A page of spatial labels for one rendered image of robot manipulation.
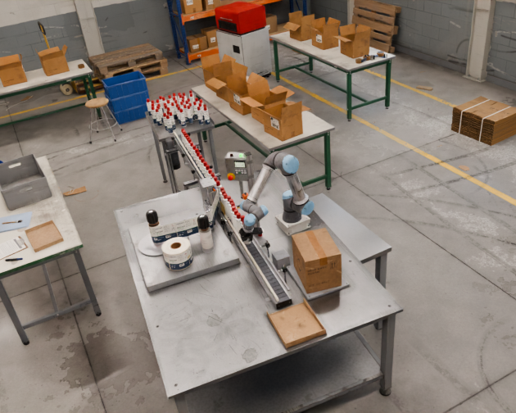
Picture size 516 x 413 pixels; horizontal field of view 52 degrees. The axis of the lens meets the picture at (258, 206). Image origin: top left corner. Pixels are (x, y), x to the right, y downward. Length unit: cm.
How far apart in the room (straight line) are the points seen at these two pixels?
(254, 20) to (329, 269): 635
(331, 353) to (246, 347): 92
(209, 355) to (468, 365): 200
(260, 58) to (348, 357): 640
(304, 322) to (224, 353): 52
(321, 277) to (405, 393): 112
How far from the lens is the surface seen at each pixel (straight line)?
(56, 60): 888
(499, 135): 725
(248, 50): 920
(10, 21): 1086
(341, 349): 403
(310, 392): 379
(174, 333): 343
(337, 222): 416
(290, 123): 551
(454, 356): 438
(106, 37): 1116
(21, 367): 487
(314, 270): 340
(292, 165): 361
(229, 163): 383
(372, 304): 348
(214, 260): 382
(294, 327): 333
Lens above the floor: 324
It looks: 33 degrees down
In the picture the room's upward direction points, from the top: 7 degrees counter-clockwise
